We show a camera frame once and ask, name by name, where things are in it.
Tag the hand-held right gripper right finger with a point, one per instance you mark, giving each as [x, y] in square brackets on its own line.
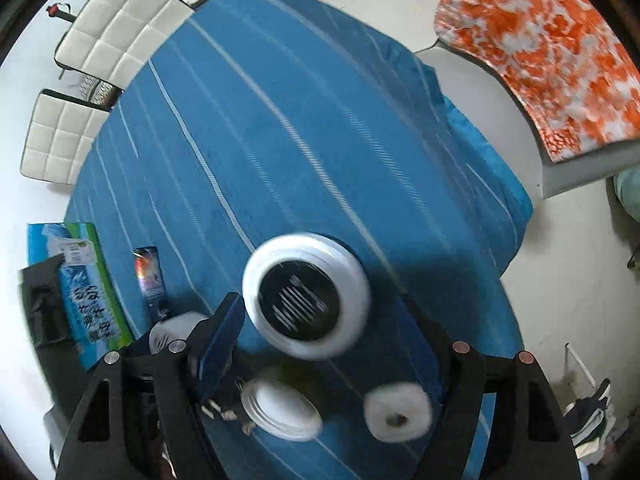
[427, 345]

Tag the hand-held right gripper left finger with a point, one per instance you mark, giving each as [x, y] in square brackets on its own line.
[220, 345]

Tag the blue cardboard box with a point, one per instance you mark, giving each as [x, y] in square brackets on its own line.
[85, 305]

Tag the small white round device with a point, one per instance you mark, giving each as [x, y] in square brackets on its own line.
[167, 332]

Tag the bunch of keys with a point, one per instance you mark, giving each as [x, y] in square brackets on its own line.
[229, 414]

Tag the round tin with white rim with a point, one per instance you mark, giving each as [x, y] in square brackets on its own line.
[305, 300]

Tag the white cushioned chair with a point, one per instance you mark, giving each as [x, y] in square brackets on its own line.
[120, 25]
[60, 135]

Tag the grey chair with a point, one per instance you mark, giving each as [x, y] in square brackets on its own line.
[530, 160]

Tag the blue striped blanket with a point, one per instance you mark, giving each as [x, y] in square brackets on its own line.
[280, 135]

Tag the teal cloth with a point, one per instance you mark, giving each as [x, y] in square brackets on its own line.
[627, 195]

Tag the orange floral cloth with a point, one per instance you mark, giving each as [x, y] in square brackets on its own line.
[540, 50]

